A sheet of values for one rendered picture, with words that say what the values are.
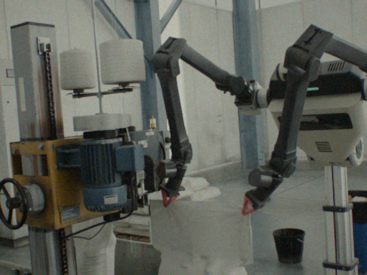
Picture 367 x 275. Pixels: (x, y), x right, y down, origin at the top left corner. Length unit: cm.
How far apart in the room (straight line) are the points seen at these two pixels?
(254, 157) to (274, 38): 267
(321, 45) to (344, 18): 864
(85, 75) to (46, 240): 65
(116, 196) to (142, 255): 95
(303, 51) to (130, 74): 63
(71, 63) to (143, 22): 626
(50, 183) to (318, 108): 105
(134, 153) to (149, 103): 642
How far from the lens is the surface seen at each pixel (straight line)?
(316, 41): 140
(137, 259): 255
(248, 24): 1065
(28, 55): 174
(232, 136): 1029
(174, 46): 168
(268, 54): 1061
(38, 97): 173
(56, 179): 170
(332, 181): 214
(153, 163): 204
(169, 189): 187
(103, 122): 156
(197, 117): 921
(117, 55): 169
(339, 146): 201
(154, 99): 789
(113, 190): 160
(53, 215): 170
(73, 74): 189
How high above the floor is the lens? 140
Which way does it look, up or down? 3 degrees down
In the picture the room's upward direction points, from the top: 4 degrees counter-clockwise
